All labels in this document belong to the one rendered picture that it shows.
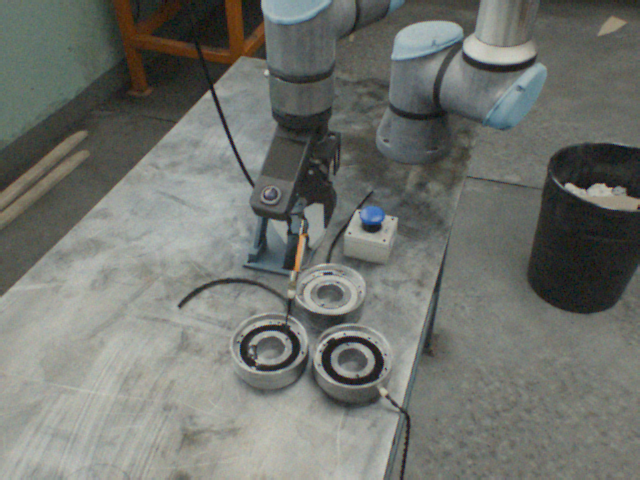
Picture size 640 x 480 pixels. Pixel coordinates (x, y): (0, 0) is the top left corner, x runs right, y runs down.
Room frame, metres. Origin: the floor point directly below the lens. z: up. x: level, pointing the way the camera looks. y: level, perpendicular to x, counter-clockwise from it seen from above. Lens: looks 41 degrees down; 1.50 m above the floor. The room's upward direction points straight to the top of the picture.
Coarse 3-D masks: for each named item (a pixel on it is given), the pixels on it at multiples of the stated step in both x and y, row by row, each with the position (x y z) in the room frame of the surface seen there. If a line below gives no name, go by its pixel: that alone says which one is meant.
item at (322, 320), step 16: (304, 272) 0.69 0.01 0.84; (320, 272) 0.70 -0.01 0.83; (336, 272) 0.70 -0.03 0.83; (352, 272) 0.70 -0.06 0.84; (304, 288) 0.67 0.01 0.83; (320, 288) 0.67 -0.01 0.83; (336, 288) 0.68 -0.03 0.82; (304, 304) 0.63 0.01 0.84; (320, 304) 0.64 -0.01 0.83; (336, 304) 0.64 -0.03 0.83; (320, 320) 0.61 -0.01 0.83; (336, 320) 0.61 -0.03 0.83; (352, 320) 0.62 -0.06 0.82
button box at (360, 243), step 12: (348, 228) 0.79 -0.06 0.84; (360, 228) 0.79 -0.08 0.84; (372, 228) 0.78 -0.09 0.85; (384, 228) 0.79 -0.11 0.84; (396, 228) 0.81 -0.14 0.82; (348, 240) 0.77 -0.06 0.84; (360, 240) 0.76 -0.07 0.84; (372, 240) 0.76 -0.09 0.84; (384, 240) 0.76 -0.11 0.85; (348, 252) 0.77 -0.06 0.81; (360, 252) 0.76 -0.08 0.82; (372, 252) 0.76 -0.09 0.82; (384, 252) 0.75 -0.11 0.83; (384, 264) 0.75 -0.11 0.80
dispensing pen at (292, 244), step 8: (304, 216) 0.67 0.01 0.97; (304, 224) 0.67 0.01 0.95; (296, 232) 0.67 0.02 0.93; (304, 232) 0.66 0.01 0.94; (288, 240) 0.64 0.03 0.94; (296, 240) 0.64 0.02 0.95; (288, 248) 0.64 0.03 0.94; (296, 248) 0.64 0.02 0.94; (288, 256) 0.63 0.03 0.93; (296, 256) 0.63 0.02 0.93; (288, 264) 0.63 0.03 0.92; (296, 272) 0.63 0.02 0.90; (296, 280) 0.62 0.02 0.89; (288, 288) 0.62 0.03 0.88; (296, 288) 0.62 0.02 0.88; (288, 296) 0.61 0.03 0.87; (288, 304) 0.61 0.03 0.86; (288, 312) 0.60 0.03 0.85
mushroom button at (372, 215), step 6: (366, 210) 0.80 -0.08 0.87; (372, 210) 0.80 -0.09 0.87; (378, 210) 0.80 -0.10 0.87; (360, 216) 0.79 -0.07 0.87; (366, 216) 0.78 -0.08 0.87; (372, 216) 0.78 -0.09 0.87; (378, 216) 0.78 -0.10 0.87; (384, 216) 0.79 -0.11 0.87; (366, 222) 0.78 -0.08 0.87; (372, 222) 0.78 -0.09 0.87; (378, 222) 0.78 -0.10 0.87
